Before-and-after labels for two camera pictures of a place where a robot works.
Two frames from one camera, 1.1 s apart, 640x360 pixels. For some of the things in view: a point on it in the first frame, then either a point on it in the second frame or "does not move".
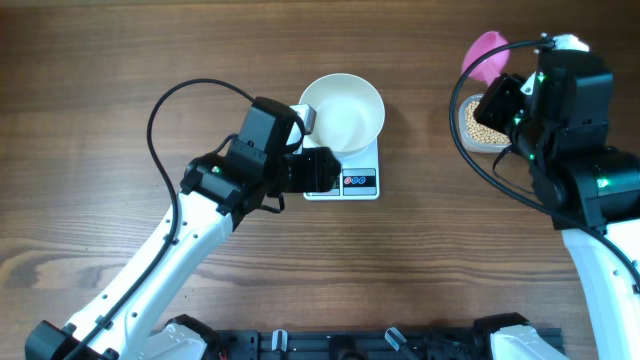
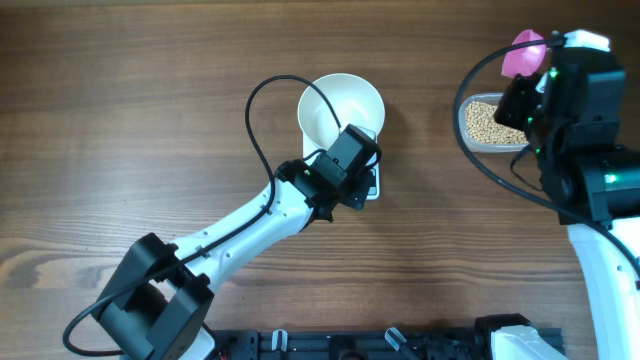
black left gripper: [317, 167] → [356, 200]
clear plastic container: [476, 136] does not move
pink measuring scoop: [482, 45] → [524, 60]
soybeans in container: [481, 132] does not move
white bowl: [350, 113] does not move
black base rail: [350, 344] does not move
